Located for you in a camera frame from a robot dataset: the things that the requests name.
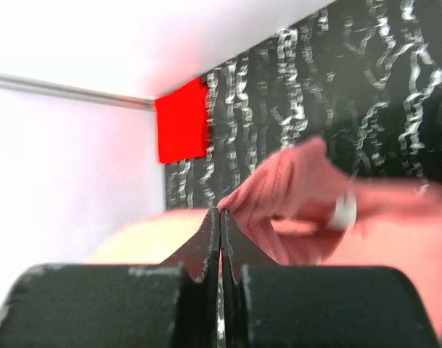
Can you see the pink t shirt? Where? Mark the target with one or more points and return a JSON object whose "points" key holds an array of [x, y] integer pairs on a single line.
{"points": [[301, 210]]}

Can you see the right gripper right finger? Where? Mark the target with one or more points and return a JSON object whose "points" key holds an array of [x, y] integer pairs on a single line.
{"points": [[269, 305]]}

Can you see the folded red t shirt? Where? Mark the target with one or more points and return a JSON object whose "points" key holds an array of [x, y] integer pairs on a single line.
{"points": [[182, 123]]}

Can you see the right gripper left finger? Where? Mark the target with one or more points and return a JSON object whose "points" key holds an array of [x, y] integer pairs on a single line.
{"points": [[172, 304]]}

